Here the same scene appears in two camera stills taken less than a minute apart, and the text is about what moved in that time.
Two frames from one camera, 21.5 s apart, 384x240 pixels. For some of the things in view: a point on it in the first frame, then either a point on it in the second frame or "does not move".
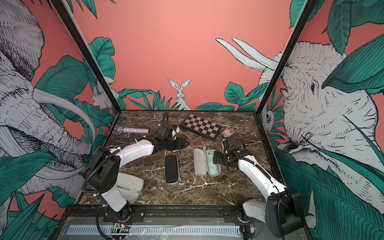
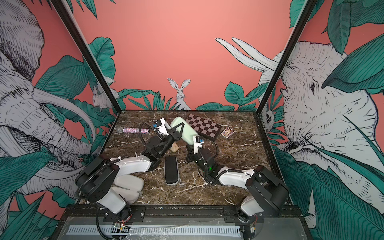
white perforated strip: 152,230 does not move
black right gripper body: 222,158 to 194,158
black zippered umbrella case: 171,168 does not move
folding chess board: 201,126 does not move
